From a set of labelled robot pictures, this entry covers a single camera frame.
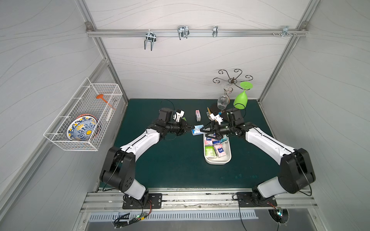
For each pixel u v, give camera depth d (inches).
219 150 33.9
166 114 26.5
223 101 36.2
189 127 31.3
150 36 30.8
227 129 27.7
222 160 33.0
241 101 34.5
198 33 30.8
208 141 35.7
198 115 41.2
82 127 24.6
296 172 17.6
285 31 30.1
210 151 33.8
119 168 17.2
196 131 30.7
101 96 31.3
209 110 45.1
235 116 26.1
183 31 30.1
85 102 28.2
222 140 35.7
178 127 29.2
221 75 36.7
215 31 30.7
